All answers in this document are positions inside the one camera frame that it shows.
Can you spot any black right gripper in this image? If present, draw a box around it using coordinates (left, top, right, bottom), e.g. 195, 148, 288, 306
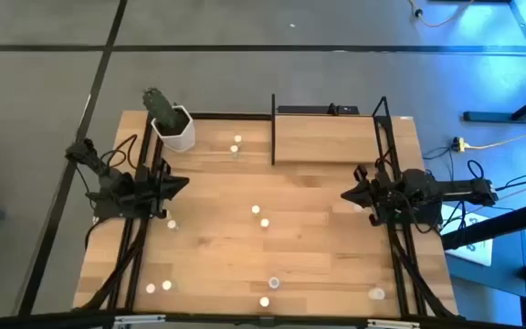
341, 173, 399, 226

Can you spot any black frame rail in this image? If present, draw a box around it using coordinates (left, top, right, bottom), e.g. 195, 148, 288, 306
125, 134, 164, 312
106, 111, 154, 312
373, 114, 406, 317
384, 114, 428, 317

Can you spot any yellow extension plug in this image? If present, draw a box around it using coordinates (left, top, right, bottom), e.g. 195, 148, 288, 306
449, 136, 470, 154

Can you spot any yellow extension cable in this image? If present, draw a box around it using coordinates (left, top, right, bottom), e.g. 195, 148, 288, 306
466, 130, 526, 151

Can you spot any silver aluminium bracket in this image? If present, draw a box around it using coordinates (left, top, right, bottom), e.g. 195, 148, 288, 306
366, 318, 422, 329
112, 313, 167, 328

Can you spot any orange floor cable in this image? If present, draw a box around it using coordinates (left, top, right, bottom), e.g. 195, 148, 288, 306
407, 0, 477, 28

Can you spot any long black bar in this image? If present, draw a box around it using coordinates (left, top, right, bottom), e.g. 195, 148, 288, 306
277, 104, 361, 116

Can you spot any dark green cactus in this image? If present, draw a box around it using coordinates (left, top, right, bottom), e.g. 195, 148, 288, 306
142, 87, 177, 129

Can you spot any white paper sign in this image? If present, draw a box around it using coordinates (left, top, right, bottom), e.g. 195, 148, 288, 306
439, 204, 495, 268

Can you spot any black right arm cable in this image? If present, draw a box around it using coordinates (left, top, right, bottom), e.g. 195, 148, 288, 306
466, 158, 487, 182

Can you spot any wooden shelf with black frame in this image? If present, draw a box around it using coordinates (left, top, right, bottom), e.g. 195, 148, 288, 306
270, 93, 392, 166

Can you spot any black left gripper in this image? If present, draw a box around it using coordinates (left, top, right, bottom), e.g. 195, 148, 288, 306
142, 169, 190, 217

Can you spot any white hexagonal plant pot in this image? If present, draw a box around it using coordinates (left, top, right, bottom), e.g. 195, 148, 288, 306
151, 104, 196, 153

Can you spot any black diagonal frame brace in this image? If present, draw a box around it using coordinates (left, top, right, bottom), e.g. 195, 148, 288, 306
390, 237, 457, 318
81, 242, 144, 312

